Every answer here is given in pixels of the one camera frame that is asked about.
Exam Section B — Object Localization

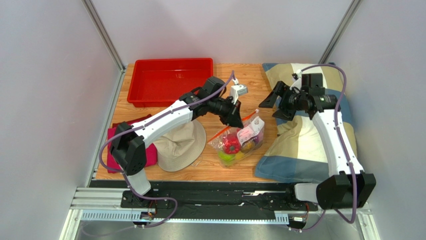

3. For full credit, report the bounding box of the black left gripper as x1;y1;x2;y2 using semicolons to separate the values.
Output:
208;97;244;130

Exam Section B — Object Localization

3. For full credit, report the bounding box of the clear zip top bag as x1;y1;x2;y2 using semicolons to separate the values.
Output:
207;109;266;168

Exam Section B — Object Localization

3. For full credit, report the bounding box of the red fake bell pepper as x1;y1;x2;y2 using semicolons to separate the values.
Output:
222;134;241;154

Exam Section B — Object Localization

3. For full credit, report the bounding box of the brown fake kiwi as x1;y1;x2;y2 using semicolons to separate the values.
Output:
240;141;256;154

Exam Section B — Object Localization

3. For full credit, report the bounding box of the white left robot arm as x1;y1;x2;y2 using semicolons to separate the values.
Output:
105;75;248;197

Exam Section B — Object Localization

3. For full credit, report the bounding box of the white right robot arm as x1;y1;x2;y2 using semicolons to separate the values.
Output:
259;73;377;211

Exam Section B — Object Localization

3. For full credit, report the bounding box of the yellow fake lemon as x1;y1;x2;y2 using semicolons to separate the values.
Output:
234;151;245;161

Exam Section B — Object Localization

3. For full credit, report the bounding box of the checkered blue beige pillow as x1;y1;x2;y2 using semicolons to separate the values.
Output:
254;63;358;183

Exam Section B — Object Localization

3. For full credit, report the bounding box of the beige bucket hat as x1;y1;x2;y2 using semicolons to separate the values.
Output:
153;120;207;172

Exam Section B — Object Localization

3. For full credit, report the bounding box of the red plastic bin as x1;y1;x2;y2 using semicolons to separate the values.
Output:
127;58;214;108

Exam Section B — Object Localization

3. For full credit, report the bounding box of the magenta folded cloth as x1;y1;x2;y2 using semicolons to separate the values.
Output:
106;127;158;169

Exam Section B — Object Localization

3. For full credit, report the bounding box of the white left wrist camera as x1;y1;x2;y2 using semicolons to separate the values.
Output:
229;84;249;105

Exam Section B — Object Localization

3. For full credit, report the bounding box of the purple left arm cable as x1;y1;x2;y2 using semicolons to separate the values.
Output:
80;69;237;237

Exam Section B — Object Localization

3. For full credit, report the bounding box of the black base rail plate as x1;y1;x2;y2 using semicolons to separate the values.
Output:
89;180;319;220

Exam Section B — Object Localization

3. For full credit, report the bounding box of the aluminium frame rail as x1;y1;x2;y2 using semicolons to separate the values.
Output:
60;181;380;240

